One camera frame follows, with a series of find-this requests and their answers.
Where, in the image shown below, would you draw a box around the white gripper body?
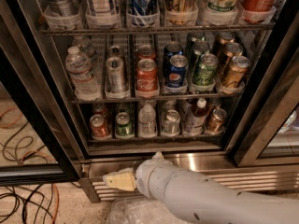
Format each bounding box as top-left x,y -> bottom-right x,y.
135,151 -> 171,199

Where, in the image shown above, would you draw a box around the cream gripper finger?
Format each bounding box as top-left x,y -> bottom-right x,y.
103,168 -> 136,191

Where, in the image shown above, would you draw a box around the clear water bottle bottom shelf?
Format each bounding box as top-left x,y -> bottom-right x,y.
138,104 -> 156,138

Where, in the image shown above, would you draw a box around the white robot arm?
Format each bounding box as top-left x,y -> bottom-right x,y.
103,151 -> 299,224

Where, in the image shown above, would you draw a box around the front green can bottom shelf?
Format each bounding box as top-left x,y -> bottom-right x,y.
116,112 -> 133,138

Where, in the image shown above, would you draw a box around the silver can bottom shelf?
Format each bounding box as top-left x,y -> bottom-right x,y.
163,109 -> 180,134

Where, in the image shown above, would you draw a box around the front orange can bottom shelf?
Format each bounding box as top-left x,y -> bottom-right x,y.
90,114 -> 110,138

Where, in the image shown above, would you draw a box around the amber drink bottle bottom shelf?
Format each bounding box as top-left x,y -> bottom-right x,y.
184,98 -> 208,135

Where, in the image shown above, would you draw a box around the rear orange can bottom shelf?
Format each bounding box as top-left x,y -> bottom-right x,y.
92,104 -> 109,119

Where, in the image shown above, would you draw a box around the gold can bottom shelf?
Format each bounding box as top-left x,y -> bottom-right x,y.
206,108 -> 227,132

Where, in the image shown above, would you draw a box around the black sliding fridge door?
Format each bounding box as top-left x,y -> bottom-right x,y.
0,0 -> 83,185

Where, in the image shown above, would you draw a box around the front silver can middle shelf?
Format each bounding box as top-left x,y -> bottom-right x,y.
106,57 -> 127,93

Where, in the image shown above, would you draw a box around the front water bottle middle shelf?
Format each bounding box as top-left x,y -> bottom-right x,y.
65,46 -> 101,101

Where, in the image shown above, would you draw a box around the front green can middle shelf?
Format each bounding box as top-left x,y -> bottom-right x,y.
192,53 -> 219,86

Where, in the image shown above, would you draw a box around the stainless steel fridge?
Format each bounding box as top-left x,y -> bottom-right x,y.
0,0 -> 299,203

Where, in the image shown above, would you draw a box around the rear silver can middle shelf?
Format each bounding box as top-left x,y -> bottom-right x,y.
107,45 -> 124,59

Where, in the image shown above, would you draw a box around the front gold can middle shelf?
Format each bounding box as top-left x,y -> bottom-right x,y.
221,56 -> 250,89

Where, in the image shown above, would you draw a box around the rear water bottle middle shelf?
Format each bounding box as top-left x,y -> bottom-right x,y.
72,35 -> 98,63

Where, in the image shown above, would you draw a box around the rear green can middle shelf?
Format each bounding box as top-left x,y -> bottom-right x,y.
186,32 -> 206,51

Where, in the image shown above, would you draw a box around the rear gold can middle shelf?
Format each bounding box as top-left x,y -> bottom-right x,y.
212,32 -> 235,56

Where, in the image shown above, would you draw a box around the clear plastic bag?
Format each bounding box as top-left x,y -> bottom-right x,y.
107,198 -> 190,224

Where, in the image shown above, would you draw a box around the front red cola can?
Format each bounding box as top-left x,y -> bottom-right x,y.
136,59 -> 158,92

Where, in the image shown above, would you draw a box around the red cola can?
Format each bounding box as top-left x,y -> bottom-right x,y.
136,44 -> 156,61
136,59 -> 158,92

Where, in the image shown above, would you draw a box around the front blue pepsi can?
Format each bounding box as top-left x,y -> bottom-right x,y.
165,54 -> 188,88

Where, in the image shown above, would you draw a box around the blue pepsi can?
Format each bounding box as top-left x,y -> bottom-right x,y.
165,54 -> 188,88
164,41 -> 183,65

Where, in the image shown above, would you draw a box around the rear red cola can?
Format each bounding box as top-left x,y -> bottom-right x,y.
136,44 -> 156,61

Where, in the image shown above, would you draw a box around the rear blue pepsi can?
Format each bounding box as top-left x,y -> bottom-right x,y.
164,41 -> 183,65

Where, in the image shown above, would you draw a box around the black cables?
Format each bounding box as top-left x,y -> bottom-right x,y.
0,121 -> 55,224

